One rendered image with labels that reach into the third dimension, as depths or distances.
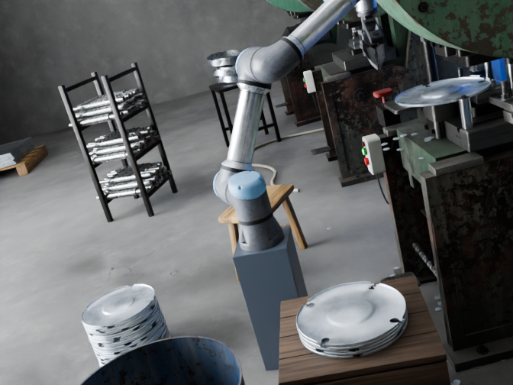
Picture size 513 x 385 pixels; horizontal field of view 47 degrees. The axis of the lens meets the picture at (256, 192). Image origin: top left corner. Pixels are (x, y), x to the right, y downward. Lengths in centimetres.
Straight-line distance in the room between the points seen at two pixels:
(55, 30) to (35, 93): 92
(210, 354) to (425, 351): 52
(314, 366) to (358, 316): 18
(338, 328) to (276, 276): 44
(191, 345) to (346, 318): 40
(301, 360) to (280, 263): 45
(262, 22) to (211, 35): 73
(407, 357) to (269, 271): 62
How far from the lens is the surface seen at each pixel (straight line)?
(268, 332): 204
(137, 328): 227
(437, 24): 143
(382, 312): 158
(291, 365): 153
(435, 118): 192
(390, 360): 147
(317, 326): 157
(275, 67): 187
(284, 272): 191
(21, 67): 887
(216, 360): 150
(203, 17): 841
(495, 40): 148
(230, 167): 197
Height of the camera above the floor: 124
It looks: 19 degrees down
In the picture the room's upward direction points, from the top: 15 degrees counter-clockwise
